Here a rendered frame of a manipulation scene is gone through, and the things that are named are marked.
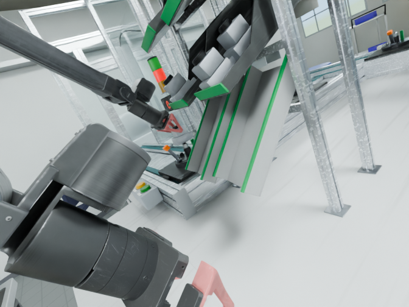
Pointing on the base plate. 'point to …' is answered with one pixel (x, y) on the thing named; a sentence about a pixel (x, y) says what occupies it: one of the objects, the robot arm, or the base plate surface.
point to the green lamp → (154, 64)
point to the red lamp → (159, 75)
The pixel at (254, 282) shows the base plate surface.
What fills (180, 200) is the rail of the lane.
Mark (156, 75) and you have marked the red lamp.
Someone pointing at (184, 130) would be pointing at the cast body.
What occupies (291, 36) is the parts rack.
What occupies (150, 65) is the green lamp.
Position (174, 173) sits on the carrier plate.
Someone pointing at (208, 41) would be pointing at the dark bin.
